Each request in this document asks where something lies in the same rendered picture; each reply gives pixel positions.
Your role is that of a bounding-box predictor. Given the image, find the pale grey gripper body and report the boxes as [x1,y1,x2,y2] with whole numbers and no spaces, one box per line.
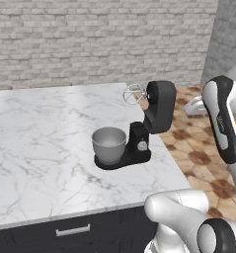
[183,97,209,119]

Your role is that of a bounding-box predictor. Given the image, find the black stand mixer head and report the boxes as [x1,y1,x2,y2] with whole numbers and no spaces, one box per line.
[142,79,178,135]

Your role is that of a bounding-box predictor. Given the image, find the silver mixer knob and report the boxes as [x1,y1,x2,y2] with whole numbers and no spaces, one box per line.
[137,140,149,152]

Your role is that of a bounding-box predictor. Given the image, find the grey metal mixing bowl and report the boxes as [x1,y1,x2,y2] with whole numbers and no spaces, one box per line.
[91,126,128,166]

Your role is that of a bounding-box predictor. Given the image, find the dark drawer front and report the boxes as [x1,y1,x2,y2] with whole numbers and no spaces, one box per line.
[0,207,157,253]

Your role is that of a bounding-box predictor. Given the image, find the silver wire whisk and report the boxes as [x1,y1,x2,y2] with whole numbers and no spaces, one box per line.
[122,83,149,106]

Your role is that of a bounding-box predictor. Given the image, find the silver drawer handle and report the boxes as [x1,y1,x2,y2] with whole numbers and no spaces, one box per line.
[55,223,92,238]

